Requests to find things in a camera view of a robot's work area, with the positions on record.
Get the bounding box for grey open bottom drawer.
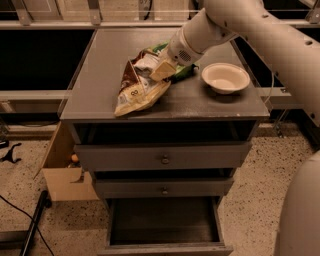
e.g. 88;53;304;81
97;197;233;256

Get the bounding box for green chip bag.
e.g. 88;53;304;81
151;43;195;81

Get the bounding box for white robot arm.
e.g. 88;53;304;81
151;0;320;256

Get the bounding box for white paper bowl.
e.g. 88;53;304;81
201;63;250;95

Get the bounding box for grey drawer cabinet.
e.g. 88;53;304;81
59;26;271;256

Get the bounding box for metal railing frame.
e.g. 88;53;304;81
0;0;320;27

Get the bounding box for black clamp on floor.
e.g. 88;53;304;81
0;143;21;164

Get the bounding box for brown and cream chip bag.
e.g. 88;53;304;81
114;48;171;117

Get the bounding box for black floor pole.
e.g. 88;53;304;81
19;190;51;256

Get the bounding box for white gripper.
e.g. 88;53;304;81
150;28;203;82

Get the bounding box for orange ball in box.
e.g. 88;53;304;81
71;154;79;163

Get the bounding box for grey top drawer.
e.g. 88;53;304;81
74;142;251;171

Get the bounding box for black floor cable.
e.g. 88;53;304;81
0;194;55;256

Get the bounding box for grey middle drawer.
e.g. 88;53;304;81
95;178;234;199

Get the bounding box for cardboard box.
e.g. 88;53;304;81
39;122;98;201

